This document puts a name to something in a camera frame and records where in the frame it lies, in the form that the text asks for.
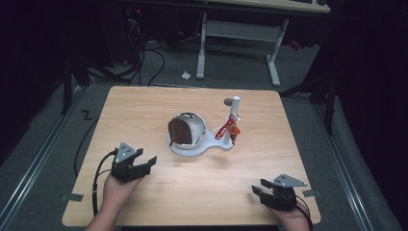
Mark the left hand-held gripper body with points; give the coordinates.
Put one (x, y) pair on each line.
(125, 166)

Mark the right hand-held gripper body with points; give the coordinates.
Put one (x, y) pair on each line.
(282, 195)

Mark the white stand with pole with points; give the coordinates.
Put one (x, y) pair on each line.
(213, 143)

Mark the person's right hand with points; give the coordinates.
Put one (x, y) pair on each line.
(290, 219)

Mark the person's left hand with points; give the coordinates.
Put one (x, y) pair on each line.
(117, 192)

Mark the grey tape piece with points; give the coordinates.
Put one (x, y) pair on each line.
(311, 193)
(72, 197)

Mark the black tape mark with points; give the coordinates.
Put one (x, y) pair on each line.
(86, 115)

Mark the small grey round disc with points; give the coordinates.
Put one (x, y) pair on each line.
(228, 102)

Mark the white paper scrap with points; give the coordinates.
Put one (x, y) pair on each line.
(186, 75)

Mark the black metal stand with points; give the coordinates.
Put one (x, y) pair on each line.
(327, 96)
(66, 86)

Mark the small red object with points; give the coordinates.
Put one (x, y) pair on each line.
(295, 45)

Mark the black keyboard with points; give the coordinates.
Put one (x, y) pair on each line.
(301, 1)

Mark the metal floor rail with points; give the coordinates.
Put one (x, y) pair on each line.
(343, 166)
(35, 166)

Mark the white frame desk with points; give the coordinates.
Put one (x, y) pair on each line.
(243, 30)

